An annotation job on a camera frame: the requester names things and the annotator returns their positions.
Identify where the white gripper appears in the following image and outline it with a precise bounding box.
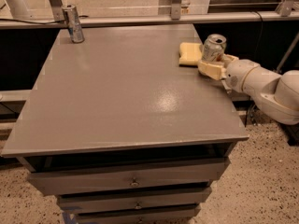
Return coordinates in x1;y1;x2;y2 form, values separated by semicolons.
198;54;260;92

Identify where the white pipe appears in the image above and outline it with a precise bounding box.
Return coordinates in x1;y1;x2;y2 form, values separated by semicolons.
5;0;31;19

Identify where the grey metal rail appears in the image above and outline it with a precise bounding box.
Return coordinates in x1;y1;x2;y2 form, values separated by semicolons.
0;11;299;30

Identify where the yellow sponge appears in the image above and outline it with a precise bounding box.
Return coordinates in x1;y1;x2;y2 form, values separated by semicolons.
179;42;202;66

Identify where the grey bottom drawer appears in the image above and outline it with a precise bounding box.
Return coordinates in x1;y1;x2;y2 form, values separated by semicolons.
76;204;199;224

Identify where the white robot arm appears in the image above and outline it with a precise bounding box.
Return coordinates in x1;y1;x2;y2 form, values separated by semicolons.
198;55;299;125

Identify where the grey top drawer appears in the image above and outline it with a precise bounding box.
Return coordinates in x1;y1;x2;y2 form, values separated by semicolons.
28;158;229;195

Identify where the grey drawer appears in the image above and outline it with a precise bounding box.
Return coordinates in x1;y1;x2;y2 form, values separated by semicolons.
76;204;199;224
58;187;211;214
28;158;229;195

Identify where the white green 7up can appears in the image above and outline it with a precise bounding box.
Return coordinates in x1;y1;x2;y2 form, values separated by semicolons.
202;34;226;63

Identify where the silver blue slim can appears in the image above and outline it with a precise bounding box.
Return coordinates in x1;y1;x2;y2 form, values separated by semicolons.
62;5;85;43

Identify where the grey middle drawer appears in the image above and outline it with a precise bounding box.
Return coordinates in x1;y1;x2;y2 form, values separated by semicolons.
58;187;211;214

